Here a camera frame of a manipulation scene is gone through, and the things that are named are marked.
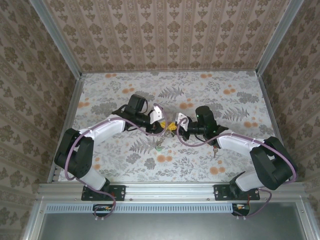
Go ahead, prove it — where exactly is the floral patterned table cover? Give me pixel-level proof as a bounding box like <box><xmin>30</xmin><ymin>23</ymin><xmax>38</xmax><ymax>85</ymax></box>
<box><xmin>57</xmin><ymin>71</ymin><xmax>286</xmax><ymax>183</ymax></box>

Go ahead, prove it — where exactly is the black connector board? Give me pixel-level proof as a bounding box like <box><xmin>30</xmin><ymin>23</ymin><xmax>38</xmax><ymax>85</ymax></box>
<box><xmin>92</xmin><ymin>203</ymin><xmax>117</xmax><ymax>218</ymax></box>
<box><xmin>231</xmin><ymin>202</ymin><xmax>251</xmax><ymax>217</ymax></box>

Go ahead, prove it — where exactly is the grey sheet metal panel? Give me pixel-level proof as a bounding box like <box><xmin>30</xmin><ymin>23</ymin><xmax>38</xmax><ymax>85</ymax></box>
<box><xmin>37</xmin><ymin>202</ymin><xmax>312</xmax><ymax>240</ymax></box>

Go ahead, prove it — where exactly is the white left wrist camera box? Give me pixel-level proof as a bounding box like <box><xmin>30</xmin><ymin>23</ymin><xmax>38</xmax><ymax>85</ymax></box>
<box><xmin>149</xmin><ymin>104</ymin><xmax>164</xmax><ymax>125</ymax></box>

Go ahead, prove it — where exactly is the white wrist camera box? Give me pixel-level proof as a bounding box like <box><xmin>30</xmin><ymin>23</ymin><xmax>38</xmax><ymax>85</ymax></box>
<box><xmin>149</xmin><ymin>104</ymin><xmax>164</xmax><ymax>125</ymax></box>
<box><xmin>174</xmin><ymin>112</ymin><xmax>193</xmax><ymax>131</ymax></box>

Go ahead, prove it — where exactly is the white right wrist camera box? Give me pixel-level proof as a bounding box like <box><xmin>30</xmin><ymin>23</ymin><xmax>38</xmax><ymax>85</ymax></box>
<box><xmin>174</xmin><ymin>112</ymin><xmax>193</xmax><ymax>131</ymax></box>

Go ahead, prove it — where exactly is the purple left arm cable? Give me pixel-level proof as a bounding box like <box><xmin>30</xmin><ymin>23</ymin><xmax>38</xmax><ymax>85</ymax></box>
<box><xmin>65</xmin><ymin>102</ymin><xmax>169</xmax><ymax>221</ymax></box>

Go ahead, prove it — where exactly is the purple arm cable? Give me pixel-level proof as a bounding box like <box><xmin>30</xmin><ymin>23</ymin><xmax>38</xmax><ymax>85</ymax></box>
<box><xmin>65</xmin><ymin>102</ymin><xmax>169</xmax><ymax>221</ymax></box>
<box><xmin>176</xmin><ymin>116</ymin><xmax>300</xmax><ymax>221</ymax></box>

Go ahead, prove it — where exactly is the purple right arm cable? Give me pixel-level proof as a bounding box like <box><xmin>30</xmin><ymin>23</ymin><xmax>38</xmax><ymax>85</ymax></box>
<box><xmin>176</xmin><ymin>116</ymin><xmax>300</xmax><ymax>221</ymax></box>

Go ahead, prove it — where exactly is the aluminium back table rail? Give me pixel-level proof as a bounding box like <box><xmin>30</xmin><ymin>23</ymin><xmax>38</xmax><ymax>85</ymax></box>
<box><xmin>81</xmin><ymin>69</ymin><xmax>260</xmax><ymax>75</ymax></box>

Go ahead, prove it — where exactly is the aluminium front mounting rail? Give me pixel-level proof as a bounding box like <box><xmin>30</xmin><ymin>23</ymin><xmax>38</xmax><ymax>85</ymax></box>
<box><xmin>37</xmin><ymin>182</ymin><xmax>307</xmax><ymax>201</ymax></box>

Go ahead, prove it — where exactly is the aluminium side table rail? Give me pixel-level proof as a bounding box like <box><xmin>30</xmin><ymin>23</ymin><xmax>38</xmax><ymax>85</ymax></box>
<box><xmin>47</xmin><ymin>73</ymin><xmax>86</xmax><ymax>185</ymax></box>
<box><xmin>257</xmin><ymin>71</ymin><xmax>307</xmax><ymax>185</ymax></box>

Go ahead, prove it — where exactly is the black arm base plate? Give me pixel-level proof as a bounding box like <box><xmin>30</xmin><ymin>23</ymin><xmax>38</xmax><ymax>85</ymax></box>
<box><xmin>213</xmin><ymin>184</ymin><xmax>261</xmax><ymax>202</ymax></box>
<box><xmin>81</xmin><ymin>184</ymin><xmax>126</xmax><ymax>202</ymax></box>

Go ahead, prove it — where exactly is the grey slotted cable duct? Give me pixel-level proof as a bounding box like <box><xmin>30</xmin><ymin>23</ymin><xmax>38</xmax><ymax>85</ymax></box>
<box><xmin>45</xmin><ymin>202</ymin><xmax>235</xmax><ymax>215</ymax></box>

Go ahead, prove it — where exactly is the aluminium frame post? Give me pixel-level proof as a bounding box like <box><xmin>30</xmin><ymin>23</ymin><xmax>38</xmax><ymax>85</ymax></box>
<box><xmin>28</xmin><ymin>0</ymin><xmax>84</xmax><ymax>77</ymax></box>
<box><xmin>256</xmin><ymin>0</ymin><xmax>306</xmax><ymax>76</ymax></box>

